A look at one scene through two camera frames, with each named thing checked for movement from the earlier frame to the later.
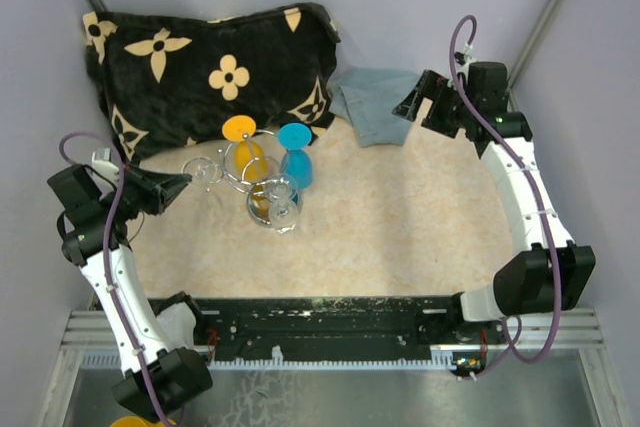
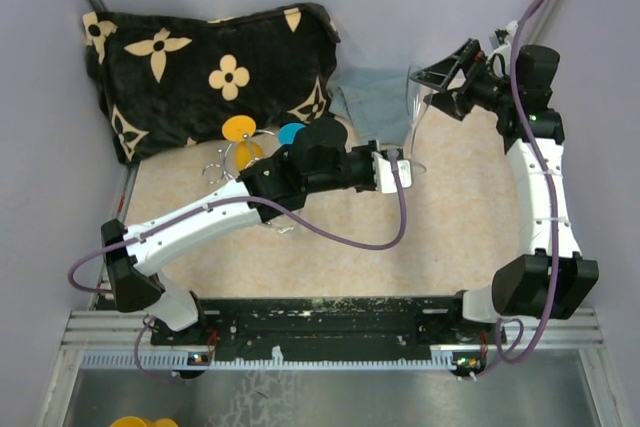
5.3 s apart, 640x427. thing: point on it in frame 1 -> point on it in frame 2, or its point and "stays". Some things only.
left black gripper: x=159 y=188 -> x=367 y=151
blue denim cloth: x=368 y=98 stays
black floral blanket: x=164 y=82 stays
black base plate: x=393 y=324 stays
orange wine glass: x=249 y=157 stays
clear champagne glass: x=202 y=169 -> x=416 y=98
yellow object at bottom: x=138 y=421 stays
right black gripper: x=431 y=86 -> x=438 y=76
